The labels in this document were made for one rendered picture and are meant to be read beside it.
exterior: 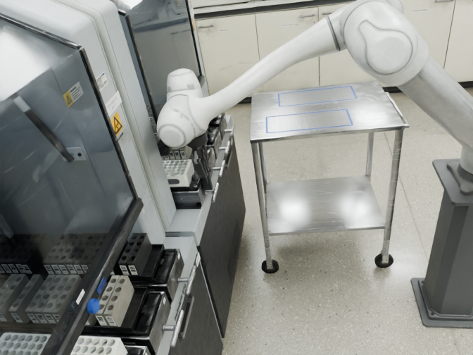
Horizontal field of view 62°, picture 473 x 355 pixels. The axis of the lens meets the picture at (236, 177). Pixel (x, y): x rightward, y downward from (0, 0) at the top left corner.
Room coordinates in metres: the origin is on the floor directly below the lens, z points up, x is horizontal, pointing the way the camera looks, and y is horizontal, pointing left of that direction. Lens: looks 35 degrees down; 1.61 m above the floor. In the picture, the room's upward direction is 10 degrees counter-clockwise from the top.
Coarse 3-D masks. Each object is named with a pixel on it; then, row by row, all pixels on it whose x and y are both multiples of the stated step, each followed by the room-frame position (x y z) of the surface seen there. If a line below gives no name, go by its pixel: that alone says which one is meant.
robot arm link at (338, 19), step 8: (360, 0) 1.07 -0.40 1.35; (368, 0) 1.01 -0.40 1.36; (376, 0) 1.00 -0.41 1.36; (384, 0) 1.02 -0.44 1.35; (392, 0) 1.02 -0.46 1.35; (400, 0) 1.03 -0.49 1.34; (344, 8) 1.07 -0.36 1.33; (352, 8) 1.02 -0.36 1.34; (400, 8) 1.01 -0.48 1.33; (328, 16) 1.09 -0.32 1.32; (336, 16) 1.06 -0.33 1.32; (344, 16) 1.03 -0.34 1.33; (336, 24) 1.05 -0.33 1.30; (344, 24) 1.01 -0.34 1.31; (336, 32) 1.04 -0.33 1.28; (336, 40) 1.03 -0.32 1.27; (344, 40) 1.02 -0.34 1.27; (344, 48) 1.05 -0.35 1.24
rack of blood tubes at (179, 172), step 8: (176, 160) 1.23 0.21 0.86; (184, 160) 1.22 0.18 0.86; (168, 168) 1.19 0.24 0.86; (176, 168) 1.17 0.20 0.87; (184, 168) 1.16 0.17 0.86; (192, 168) 1.19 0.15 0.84; (168, 176) 1.13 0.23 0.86; (176, 176) 1.13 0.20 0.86; (184, 176) 1.12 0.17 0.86; (176, 184) 1.13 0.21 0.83; (184, 184) 1.12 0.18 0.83
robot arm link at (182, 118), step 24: (288, 48) 1.08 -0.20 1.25; (312, 48) 1.06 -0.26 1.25; (336, 48) 1.04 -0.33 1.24; (264, 72) 1.03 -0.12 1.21; (192, 96) 1.01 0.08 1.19; (216, 96) 0.99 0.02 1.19; (240, 96) 0.99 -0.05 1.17; (168, 120) 0.94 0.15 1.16; (192, 120) 0.95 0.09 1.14; (168, 144) 0.93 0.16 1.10
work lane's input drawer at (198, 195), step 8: (192, 176) 1.16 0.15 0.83; (192, 184) 1.13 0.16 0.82; (200, 184) 1.14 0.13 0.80; (216, 184) 1.19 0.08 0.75; (176, 192) 1.11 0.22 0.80; (184, 192) 1.10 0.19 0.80; (192, 192) 1.10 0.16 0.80; (200, 192) 1.11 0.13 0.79; (208, 192) 1.15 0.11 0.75; (216, 192) 1.14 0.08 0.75; (176, 200) 1.11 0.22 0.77; (184, 200) 1.11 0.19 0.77; (192, 200) 1.10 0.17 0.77; (200, 200) 1.09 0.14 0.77
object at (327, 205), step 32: (256, 96) 1.76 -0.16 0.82; (288, 96) 1.70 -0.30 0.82; (320, 96) 1.64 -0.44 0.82; (352, 96) 1.59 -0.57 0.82; (384, 96) 1.53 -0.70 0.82; (256, 128) 1.44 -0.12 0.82; (288, 128) 1.40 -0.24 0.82; (320, 128) 1.36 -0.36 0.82; (352, 128) 1.32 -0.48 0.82; (384, 128) 1.28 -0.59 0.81; (256, 160) 1.36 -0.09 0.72; (288, 192) 1.66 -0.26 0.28; (320, 192) 1.62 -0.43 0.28; (352, 192) 1.57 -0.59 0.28; (288, 224) 1.42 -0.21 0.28; (320, 224) 1.38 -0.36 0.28; (352, 224) 1.34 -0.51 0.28; (384, 224) 1.31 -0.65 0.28; (384, 256) 1.28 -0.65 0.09
